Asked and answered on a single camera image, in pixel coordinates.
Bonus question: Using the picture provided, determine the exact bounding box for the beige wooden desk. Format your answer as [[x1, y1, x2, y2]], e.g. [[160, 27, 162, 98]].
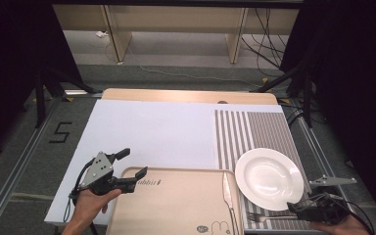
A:
[[52, 3, 300, 65]]

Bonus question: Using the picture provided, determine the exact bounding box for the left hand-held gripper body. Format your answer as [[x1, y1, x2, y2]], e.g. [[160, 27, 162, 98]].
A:
[[78, 151, 138, 197]]

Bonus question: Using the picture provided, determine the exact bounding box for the white board sheet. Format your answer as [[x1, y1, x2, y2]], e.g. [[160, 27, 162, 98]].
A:
[[44, 99, 285, 226]]

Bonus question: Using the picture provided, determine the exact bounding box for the black curtain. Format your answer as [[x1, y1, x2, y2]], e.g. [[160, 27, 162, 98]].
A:
[[0, 0, 83, 162], [279, 0, 376, 231]]

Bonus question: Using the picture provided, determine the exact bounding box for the bundle of black cables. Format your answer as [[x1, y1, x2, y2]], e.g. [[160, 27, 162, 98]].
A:
[[240, 8, 289, 71]]

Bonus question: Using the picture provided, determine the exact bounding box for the person's right hand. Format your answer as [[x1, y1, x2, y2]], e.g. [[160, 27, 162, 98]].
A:
[[309, 214, 372, 235]]

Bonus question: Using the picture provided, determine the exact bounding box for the grey striped placemat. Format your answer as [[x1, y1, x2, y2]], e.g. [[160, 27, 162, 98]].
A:
[[214, 110, 327, 235]]

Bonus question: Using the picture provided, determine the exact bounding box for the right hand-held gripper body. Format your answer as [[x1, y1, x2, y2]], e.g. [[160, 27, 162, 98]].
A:
[[296, 175, 357, 226]]

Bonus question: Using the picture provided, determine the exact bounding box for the black metal stand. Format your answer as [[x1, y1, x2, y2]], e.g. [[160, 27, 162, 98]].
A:
[[33, 66, 103, 129], [250, 61, 315, 129]]

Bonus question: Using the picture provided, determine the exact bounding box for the white plate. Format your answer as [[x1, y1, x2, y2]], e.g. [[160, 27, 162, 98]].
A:
[[234, 147, 305, 212]]

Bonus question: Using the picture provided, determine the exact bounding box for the person's left hand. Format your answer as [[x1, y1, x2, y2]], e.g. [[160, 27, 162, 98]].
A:
[[72, 189, 123, 228]]

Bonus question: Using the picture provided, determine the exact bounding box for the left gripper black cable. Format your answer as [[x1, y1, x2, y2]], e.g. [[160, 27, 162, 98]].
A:
[[70, 159, 100, 235]]

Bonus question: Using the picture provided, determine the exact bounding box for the aluminium floor rail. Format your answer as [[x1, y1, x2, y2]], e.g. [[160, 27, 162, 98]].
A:
[[0, 97, 64, 235], [297, 115, 367, 235]]

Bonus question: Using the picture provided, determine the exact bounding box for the beige tray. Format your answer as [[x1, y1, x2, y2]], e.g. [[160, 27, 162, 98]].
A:
[[106, 166, 245, 235]]

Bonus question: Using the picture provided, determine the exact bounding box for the grey lanyard loop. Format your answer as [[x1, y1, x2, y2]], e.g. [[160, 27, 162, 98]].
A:
[[63, 195, 74, 223]]

